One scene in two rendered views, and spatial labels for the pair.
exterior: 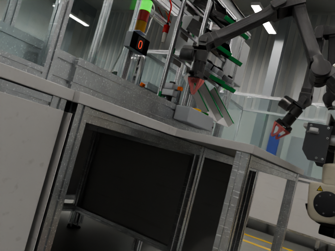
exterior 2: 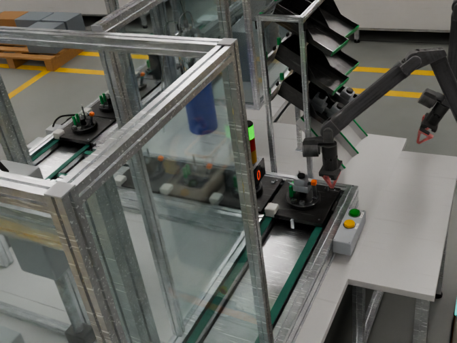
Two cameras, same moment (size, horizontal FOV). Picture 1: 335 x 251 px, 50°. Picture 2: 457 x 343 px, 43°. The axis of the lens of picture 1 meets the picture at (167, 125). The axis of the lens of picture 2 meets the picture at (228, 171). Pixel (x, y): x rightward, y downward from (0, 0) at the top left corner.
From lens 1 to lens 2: 170 cm
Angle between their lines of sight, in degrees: 38
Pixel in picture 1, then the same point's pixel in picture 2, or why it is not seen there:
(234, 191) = (421, 321)
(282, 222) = not seen: hidden behind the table
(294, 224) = (424, 21)
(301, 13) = (443, 71)
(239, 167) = (421, 305)
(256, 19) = (385, 89)
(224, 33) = (350, 117)
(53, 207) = not seen: outside the picture
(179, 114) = (339, 250)
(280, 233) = not seen: hidden behind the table
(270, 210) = (387, 12)
